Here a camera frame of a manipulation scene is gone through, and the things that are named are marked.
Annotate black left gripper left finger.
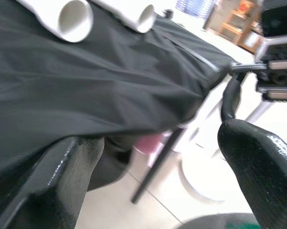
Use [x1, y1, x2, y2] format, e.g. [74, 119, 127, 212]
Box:
[0, 137, 106, 229]

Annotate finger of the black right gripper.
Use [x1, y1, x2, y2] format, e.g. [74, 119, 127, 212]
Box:
[221, 77, 242, 120]

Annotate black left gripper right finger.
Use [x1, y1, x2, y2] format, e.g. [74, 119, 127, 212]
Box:
[217, 119, 287, 229]

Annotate white floor appliance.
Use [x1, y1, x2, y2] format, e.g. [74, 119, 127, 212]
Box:
[181, 94, 227, 156]

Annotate grey robot left leg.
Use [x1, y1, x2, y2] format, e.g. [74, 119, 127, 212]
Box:
[181, 212, 260, 229]

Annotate wooden shelf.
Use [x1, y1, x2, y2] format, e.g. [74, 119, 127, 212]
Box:
[204, 0, 263, 54]

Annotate white round base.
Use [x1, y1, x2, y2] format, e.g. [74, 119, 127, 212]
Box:
[180, 152, 232, 204]

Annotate pink stool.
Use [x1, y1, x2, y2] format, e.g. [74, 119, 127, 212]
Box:
[133, 133, 169, 166]

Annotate black metal table leg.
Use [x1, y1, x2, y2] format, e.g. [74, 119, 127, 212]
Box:
[130, 128, 183, 204]

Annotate black table cloth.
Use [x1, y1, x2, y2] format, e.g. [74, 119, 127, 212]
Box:
[0, 0, 234, 191]

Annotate white plastic table leg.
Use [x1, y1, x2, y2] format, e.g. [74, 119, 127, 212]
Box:
[90, 0, 157, 34]
[14, 0, 94, 43]

